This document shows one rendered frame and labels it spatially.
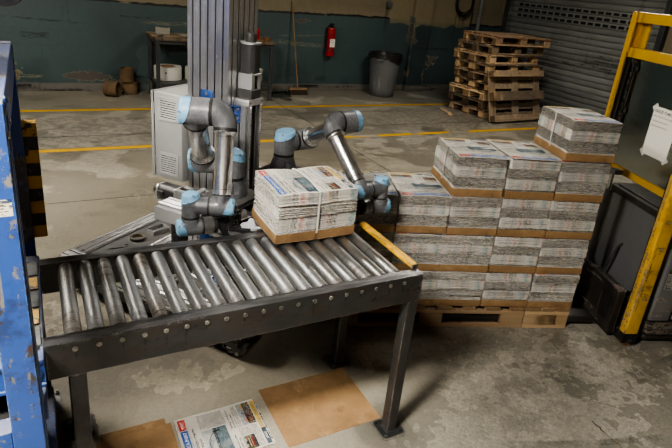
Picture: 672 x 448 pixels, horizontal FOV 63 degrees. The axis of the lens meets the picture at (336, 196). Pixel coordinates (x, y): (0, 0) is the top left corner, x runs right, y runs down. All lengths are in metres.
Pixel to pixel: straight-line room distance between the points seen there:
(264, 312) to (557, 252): 2.00
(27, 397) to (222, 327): 0.60
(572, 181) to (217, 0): 2.07
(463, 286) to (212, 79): 1.80
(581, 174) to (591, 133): 0.23
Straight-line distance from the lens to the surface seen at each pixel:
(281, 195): 2.21
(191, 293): 1.99
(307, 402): 2.75
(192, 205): 2.33
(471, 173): 3.01
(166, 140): 3.06
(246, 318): 1.93
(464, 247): 3.17
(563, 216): 3.34
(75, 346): 1.83
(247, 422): 2.65
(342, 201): 2.36
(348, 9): 10.13
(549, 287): 3.54
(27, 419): 1.71
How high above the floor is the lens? 1.84
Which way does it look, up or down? 21 degrees down
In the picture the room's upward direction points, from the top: 6 degrees clockwise
